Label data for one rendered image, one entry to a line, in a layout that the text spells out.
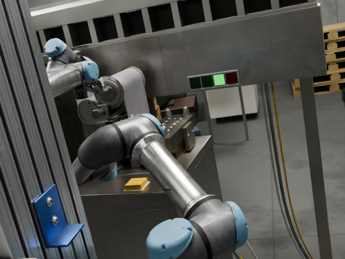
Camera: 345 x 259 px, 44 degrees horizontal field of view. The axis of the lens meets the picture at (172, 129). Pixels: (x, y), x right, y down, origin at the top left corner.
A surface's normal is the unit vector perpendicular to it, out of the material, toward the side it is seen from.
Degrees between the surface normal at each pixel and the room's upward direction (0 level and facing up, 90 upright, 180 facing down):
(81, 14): 90
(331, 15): 90
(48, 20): 90
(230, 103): 90
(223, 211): 26
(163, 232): 8
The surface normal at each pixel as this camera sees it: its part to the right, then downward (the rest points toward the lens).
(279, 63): -0.32, 0.31
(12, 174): 0.96, -0.13
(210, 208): 0.01, -0.74
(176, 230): -0.30, -0.90
